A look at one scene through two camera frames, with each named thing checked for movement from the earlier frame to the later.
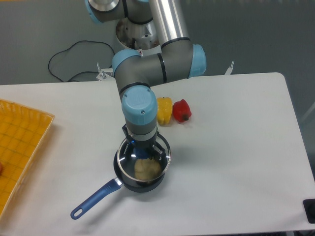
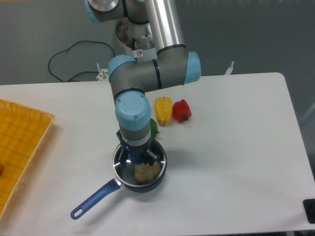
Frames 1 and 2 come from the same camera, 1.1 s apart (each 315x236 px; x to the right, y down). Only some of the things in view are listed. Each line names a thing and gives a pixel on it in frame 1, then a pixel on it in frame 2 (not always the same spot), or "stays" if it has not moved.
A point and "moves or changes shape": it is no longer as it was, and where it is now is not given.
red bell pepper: (181, 110) stays
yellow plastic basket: (22, 130) stays
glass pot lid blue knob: (141, 153) moves or changes shape
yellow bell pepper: (164, 110) stays
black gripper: (156, 152) → (148, 158)
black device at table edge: (309, 207) stays
